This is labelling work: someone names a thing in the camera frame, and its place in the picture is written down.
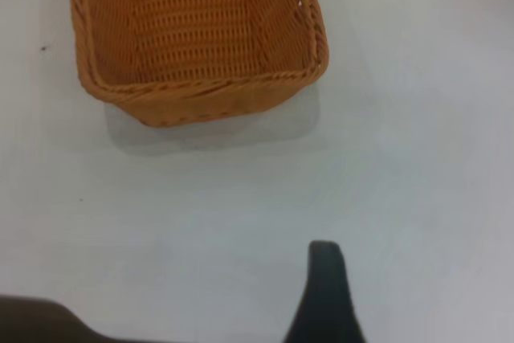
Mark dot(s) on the orange woven wicker basket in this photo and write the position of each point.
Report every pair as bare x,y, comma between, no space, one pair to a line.
201,37

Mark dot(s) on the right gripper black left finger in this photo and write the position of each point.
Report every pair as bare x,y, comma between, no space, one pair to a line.
36,321

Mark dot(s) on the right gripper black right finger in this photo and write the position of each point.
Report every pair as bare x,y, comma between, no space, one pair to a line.
325,303

